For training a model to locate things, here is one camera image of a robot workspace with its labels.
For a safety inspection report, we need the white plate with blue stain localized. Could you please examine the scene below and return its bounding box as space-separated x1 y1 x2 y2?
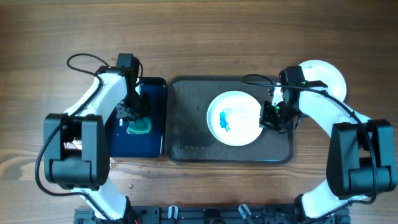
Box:
206 91 262 146

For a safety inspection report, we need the green yellow sponge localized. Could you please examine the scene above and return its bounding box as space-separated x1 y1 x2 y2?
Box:
126 117 152 134

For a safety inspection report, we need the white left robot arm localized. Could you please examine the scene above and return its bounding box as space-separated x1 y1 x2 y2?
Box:
37 62 149 223

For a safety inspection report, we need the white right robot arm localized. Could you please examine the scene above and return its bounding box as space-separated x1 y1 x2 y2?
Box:
259 80 397 223

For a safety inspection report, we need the black water tray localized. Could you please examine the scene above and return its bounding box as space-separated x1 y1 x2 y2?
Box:
105 77 167 157

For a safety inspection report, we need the dark grey serving tray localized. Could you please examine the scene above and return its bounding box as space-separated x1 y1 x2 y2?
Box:
165 76 294 164

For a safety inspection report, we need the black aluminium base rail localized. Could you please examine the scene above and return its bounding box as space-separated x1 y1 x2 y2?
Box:
73 203 351 224

